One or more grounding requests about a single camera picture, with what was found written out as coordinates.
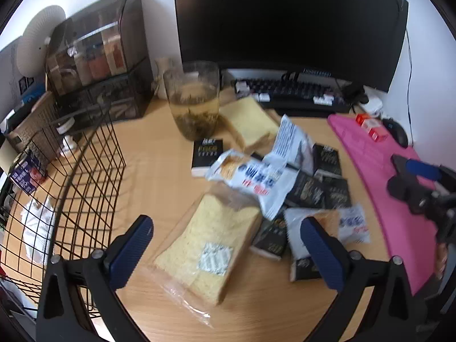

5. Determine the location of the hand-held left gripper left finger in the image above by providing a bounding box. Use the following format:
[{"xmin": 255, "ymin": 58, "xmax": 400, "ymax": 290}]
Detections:
[{"xmin": 36, "ymin": 215, "xmax": 154, "ymax": 342}]

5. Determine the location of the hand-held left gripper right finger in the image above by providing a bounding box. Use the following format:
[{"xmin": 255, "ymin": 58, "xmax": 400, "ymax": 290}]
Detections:
[{"xmin": 300, "ymin": 217, "xmax": 434, "ymax": 342}]

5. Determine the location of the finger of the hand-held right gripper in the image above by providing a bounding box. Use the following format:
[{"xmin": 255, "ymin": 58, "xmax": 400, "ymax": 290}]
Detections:
[
  {"xmin": 391, "ymin": 154, "xmax": 451, "ymax": 186},
  {"xmin": 387, "ymin": 174, "xmax": 440, "ymax": 216}
]

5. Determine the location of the black tissue pack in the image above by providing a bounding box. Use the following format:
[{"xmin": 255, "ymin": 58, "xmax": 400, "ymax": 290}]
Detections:
[
  {"xmin": 192, "ymin": 139, "xmax": 224, "ymax": 178},
  {"xmin": 313, "ymin": 143, "xmax": 343, "ymax": 177},
  {"xmin": 287, "ymin": 173, "xmax": 326, "ymax": 209},
  {"xmin": 250, "ymin": 215, "xmax": 289, "ymax": 260},
  {"xmin": 289, "ymin": 256, "xmax": 323, "ymax": 282},
  {"xmin": 322, "ymin": 176, "xmax": 352, "ymax": 209}
]

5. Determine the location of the black wire basket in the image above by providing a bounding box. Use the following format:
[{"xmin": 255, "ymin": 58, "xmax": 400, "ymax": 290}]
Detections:
[{"xmin": 0, "ymin": 111, "xmax": 127, "ymax": 320}]

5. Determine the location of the wooden desktop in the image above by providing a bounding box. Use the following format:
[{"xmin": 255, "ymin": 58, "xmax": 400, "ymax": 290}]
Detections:
[{"xmin": 0, "ymin": 93, "xmax": 392, "ymax": 342}]

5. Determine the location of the pink desk mat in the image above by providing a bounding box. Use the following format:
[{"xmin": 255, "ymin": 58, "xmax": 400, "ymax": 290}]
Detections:
[{"xmin": 328, "ymin": 113, "xmax": 446, "ymax": 297}]

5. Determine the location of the white snack packet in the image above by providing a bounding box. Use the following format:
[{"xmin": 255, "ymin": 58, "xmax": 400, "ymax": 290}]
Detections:
[
  {"xmin": 284, "ymin": 205, "xmax": 371, "ymax": 261},
  {"xmin": 264, "ymin": 115, "xmax": 316, "ymax": 175},
  {"xmin": 206, "ymin": 150, "xmax": 300, "ymax": 221}
]

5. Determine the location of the black computer mouse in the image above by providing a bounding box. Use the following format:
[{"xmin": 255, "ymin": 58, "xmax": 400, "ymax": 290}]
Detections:
[{"xmin": 382, "ymin": 117, "xmax": 410, "ymax": 149}]

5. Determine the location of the red and white box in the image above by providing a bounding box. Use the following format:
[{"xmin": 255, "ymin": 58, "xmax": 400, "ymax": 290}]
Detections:
[{"xmin": 355, "ymin": 113, "xmax": 389, "ymax": 142}]

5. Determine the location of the white power adapter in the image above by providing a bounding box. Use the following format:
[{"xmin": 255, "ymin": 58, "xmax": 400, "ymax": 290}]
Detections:
[{"xmin": 360, "ymin": 93, "xmax": 384, "ymax": 115}]

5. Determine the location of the bagged bread slice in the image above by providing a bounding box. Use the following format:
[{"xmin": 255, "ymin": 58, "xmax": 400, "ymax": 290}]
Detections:
[
  {"xmin": 150, "ymin": 182, "xmax": 265, "ymax": 328},
  {"xmin": 220, "ymin": 97, "xmax": 280, "ymax": 154}
]

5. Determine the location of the white plastic bag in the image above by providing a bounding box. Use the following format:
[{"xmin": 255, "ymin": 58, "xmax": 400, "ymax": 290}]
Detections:
[{"xmin": 19, "ymin": 198, "xmax": 56, "ymax": 265}]

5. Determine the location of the small white bottle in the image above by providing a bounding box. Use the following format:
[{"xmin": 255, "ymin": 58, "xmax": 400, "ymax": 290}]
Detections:
[{"xmin": 57, "ymin": 119, "xmax": 78, "ymax": 157}]

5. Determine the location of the blue printed packet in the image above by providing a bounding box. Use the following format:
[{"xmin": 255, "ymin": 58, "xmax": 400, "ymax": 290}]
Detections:
[{"xmin": 10, "ymin": 157, "xmax": 48, "ymax": 195}]

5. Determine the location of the black keyboard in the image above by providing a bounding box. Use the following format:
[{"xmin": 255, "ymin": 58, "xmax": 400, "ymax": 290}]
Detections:
[{"xmin": 231, "ymin": 78, "xmax": 353, "ymax": 117}]

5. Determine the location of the glass cup of tea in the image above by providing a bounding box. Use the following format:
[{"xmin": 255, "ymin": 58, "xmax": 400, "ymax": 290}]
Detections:
[{"xmin": 163, "ymin": 60, "xmax": 221, "ymax": 141}]

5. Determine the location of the wicker basket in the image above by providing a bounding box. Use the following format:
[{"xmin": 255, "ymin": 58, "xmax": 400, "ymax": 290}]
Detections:
[{"xmin": 5, "ymin": 91, "xmax": 63, "ymax": 161}]

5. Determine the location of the blue box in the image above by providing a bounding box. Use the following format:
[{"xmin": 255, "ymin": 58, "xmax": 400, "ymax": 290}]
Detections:
[{"xmin": 21, "ymin": 80, "xmax": 47, "ymax": 105}]

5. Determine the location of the black computer monitor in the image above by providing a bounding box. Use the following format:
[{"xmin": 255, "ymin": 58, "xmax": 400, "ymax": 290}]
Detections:
[{"xmin": 173, "ymin": 0, "xmax": 410, "ymax": 93}]

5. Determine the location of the dark acrylic storage box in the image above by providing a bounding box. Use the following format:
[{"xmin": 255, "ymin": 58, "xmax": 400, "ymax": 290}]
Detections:
[{"xmin": 46, "ymin": 0, "xmax": 154, "ymax": 125}]

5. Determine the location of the white round fan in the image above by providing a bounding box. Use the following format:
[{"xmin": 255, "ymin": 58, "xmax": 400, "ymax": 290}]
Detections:
[{"xmin": 16, "ymin": 5, "xmax": 66, "ymax": 78}]

